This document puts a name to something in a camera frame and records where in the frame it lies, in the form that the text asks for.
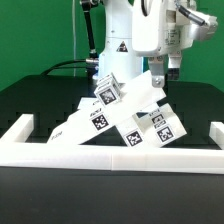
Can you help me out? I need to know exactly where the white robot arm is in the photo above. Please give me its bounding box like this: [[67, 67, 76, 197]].
[[98, 0, 218, 88]]

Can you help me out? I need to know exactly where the black cable on table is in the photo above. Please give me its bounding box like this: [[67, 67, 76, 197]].
[[40, 59, 88, 77]]

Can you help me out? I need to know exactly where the white U-shaped fence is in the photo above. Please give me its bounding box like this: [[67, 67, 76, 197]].
[[0, 114, 224, 174]]

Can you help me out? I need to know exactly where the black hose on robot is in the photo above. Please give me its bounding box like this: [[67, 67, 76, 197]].
[[79, 0, 100, 69]]

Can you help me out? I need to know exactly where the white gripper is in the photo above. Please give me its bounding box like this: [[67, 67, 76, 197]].
[[132, 0, 218, 88]]

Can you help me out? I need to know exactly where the white chair seat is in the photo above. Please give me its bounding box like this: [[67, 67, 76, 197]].
[[116, 113, 161, 147]]

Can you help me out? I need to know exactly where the white chair back part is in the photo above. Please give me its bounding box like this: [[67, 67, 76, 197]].
[[46, 69, 167, 146]]

